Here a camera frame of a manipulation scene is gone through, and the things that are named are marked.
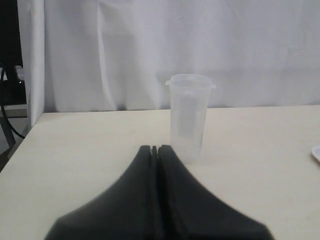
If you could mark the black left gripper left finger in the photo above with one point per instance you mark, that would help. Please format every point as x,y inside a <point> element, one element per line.
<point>128,210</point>

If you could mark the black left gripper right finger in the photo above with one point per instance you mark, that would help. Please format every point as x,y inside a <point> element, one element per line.
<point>191,212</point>

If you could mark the clear plastic measuring cup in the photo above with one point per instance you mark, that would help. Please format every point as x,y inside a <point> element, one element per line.
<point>189,100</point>

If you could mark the white plastic tray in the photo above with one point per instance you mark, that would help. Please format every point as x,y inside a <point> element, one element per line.
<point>315,152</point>

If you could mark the white backdrop curtain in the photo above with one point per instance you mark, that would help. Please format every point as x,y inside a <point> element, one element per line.
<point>111,55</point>

